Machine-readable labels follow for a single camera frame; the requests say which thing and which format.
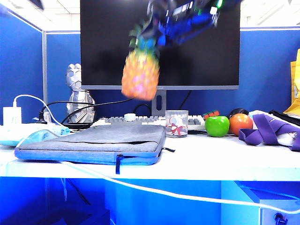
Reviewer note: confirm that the black drawer key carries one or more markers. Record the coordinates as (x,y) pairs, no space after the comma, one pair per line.
(280,219)

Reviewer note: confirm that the orange plastic pineapple green crown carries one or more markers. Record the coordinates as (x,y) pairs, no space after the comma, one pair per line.
(140,77)

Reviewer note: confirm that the light blue plastic packet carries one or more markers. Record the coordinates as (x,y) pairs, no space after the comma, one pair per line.
(44,134)

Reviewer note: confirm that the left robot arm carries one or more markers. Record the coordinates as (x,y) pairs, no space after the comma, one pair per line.
(37,3)

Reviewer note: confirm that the gray metal partition post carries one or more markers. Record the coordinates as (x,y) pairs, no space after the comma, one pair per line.
(44,70)

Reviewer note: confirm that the gray monitor stand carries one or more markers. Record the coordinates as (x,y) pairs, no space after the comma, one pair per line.
(154,105)

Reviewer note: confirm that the silver faceted figurine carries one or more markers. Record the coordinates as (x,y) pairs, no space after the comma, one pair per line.
(75,77)

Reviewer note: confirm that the yellow paper bag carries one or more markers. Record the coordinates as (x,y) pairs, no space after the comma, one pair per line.
(294,93)

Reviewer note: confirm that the large black computer monitor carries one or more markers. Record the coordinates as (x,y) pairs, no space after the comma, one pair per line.
(201,63)

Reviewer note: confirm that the green apple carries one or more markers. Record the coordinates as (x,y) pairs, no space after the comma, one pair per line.
(216,126)

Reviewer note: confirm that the black power plug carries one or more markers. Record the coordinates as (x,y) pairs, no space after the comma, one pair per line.
(42,117)

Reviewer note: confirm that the gray fabric laptop sleeve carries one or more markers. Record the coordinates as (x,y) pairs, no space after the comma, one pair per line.
(93,140)

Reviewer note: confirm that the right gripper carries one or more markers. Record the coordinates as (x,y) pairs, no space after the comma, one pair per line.
(187,25)

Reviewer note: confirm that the black computer mouse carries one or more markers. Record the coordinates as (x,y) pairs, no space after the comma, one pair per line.
(237,111)

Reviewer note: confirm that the clear jar with red ribbon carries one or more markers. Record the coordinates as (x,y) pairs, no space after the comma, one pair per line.
(177,126)

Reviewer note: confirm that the white and gray keyboard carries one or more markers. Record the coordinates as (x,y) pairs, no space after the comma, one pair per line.
(150,120)

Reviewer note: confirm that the white power adapter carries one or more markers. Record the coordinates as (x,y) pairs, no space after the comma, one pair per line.
(11,116)

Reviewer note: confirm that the white drawer cabinet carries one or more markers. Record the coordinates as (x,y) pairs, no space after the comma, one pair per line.
(241,204)

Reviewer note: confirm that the orange round fruit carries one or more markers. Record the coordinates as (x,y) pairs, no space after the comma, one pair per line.
(241,124)

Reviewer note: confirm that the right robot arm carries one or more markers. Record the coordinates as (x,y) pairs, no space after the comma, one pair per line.
(206,3)

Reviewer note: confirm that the pale round keyboard knob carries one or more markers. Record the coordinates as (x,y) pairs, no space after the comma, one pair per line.
(129,116)

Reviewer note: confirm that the flat black folder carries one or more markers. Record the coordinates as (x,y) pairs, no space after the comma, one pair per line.
(283,115)

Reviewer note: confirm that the white power strip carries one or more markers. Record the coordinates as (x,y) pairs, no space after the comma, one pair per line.
(14,133)

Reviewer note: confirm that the purple cloth tote bag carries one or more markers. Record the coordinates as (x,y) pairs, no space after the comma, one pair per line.
(267,131)

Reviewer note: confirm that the small rubik's cube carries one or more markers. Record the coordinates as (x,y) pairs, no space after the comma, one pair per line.
(211,114)

